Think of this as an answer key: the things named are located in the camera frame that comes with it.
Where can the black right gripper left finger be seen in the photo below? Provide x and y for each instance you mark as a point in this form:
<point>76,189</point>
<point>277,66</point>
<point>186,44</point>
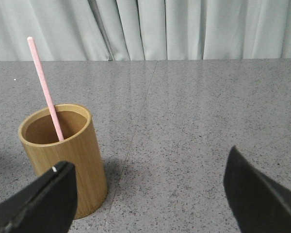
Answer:
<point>48,205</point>

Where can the white pleated curtain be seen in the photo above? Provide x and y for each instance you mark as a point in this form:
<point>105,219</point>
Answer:
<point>116,30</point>

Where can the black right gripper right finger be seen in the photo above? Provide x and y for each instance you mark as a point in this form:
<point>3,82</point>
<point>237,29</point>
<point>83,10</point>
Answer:
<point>259,204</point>

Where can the pink chopstick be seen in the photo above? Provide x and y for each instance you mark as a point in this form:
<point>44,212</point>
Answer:
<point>44,85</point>

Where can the bamboo cylinder holder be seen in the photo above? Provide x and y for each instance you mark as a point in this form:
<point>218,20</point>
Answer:
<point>80,147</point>

